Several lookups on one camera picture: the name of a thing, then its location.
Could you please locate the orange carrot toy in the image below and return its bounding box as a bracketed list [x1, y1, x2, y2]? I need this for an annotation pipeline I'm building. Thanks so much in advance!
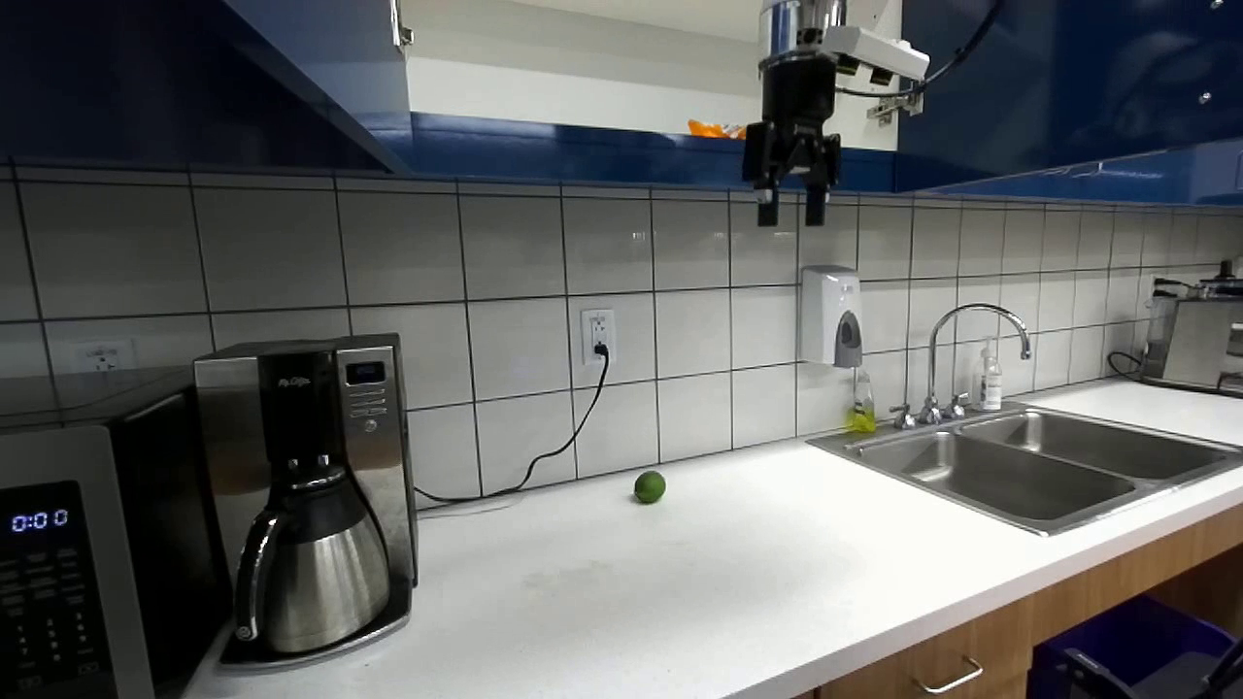
[682, 118, 748, 144]

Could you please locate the stainless steel double sink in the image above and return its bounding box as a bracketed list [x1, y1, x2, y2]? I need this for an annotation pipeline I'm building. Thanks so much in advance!
[807, 400, 1243, 541]

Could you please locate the white wall outlet with plug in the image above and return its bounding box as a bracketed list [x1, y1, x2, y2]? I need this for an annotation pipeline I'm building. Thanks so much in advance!
[573, 303, 625, 390]

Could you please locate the small white bottle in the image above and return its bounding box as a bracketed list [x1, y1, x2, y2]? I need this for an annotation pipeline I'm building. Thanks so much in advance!
[976, 338, 1009, 415]

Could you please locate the steel black coffee maker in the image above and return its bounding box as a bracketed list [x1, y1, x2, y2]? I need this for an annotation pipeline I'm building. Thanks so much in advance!
[188, 330, 424, 673]

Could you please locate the metal drawer handle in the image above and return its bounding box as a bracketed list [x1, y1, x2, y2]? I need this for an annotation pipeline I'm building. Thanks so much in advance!
[910, 658, 991, 699]

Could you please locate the silver countertop appliance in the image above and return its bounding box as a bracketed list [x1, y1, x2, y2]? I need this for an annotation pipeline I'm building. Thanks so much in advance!
[1141, 262, 1243, 400]

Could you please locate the wooden drawer front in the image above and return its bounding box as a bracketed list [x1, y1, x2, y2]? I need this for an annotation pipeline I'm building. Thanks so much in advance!
[813, 597, 1039, 699]

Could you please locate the black steel microwave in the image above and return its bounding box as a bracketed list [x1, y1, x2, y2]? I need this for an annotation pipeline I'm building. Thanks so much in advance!
[0, 378, 238, 699]

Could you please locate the blue bin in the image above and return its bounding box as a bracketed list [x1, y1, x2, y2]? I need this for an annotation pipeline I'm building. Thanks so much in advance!
[1025, 591, 1233, 699]

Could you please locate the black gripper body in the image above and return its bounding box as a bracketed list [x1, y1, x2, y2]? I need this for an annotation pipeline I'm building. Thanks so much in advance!
[739, 46, 845, 196]

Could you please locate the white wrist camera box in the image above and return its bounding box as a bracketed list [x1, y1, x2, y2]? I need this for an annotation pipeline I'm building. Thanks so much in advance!
[828, 22, 936, 91]

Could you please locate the white empty wall outlet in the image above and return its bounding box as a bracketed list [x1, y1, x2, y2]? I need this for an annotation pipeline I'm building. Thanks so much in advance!
[82, 338, 137, 380]

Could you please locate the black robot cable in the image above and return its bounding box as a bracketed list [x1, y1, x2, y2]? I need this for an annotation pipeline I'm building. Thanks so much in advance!
[845, 0, 1017, 104]

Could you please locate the white blue wall cabinet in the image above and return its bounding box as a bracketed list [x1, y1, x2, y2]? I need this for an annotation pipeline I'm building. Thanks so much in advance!
[384, 0, 924, 196]

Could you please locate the green lime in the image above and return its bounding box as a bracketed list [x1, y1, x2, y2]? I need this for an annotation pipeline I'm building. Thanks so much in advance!
[629, 466, 671, 509]

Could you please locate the blue open cabinet door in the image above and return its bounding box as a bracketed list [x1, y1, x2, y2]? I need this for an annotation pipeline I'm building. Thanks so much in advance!
[212, 0, 418, 174]

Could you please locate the green dish soap bottle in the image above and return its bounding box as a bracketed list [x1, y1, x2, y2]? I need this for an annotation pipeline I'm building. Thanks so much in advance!
[837, 368, 884, 443]

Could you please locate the chrome sink faucet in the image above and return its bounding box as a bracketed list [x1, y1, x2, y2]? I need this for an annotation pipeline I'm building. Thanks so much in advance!
[889, 298, 1038, 431]

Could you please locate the black power cord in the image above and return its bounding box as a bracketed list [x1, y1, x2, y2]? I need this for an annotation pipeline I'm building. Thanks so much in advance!
[411, 338, 617, 509]

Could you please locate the stainless steel carafe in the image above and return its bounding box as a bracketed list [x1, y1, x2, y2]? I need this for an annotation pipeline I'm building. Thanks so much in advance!
[227, 462, 394, 661]

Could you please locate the metal cabinet hinge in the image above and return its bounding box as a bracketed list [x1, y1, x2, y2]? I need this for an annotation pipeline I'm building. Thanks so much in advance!
[862, 82, 926, 134]

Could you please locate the white wall soap dispenser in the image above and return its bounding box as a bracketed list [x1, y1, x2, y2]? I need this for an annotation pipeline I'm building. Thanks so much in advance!
[797, 263, 870, 372]

